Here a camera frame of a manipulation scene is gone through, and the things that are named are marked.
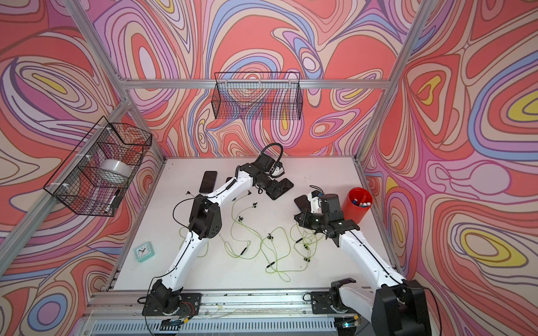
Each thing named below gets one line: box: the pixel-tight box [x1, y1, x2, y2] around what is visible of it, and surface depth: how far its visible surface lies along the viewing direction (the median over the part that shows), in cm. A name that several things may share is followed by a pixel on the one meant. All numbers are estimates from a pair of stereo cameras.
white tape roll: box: [99, 158, 134, 178], surface depth 76 cm
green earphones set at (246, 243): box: [219, 190, 263, 259], surface depth 91 cm
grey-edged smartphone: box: [198, 170, 218, 194], surface depth 111 cm
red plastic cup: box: [342, 186, 374, 224], surface depth 90 cm
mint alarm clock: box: [133, 241, 155, 263], surface depth 86 cm
